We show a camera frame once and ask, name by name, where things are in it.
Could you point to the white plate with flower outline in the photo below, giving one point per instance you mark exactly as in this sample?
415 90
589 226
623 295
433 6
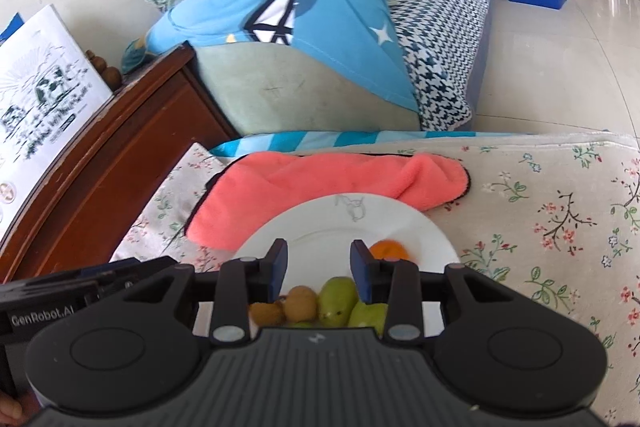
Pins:
320 227

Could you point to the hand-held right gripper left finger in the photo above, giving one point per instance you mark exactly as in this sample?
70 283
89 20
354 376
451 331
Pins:
277 269

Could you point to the orange mandarin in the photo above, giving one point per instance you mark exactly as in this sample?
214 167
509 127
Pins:
392 251

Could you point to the grey-green cushion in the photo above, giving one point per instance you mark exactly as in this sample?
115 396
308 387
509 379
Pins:
300 97

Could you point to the person's left hand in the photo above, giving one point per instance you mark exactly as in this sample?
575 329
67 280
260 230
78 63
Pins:
12 412

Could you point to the pink towel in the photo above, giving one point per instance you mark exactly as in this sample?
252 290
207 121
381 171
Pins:
280 187

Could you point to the white milk carton box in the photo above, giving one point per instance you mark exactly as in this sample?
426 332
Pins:
45 107

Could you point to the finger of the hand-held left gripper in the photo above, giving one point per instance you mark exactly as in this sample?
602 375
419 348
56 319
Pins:
135 269

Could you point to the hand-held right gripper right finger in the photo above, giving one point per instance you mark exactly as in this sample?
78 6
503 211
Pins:
361 272

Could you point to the small brown kiwi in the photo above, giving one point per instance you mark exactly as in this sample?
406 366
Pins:
265 313
299 300

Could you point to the brown wooden headboard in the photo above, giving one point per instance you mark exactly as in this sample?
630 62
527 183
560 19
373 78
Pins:
125 147

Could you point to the houndstooth sheet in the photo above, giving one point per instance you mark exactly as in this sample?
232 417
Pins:
440 32

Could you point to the blue patterned blanket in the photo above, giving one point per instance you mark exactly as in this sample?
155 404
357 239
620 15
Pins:
225 7

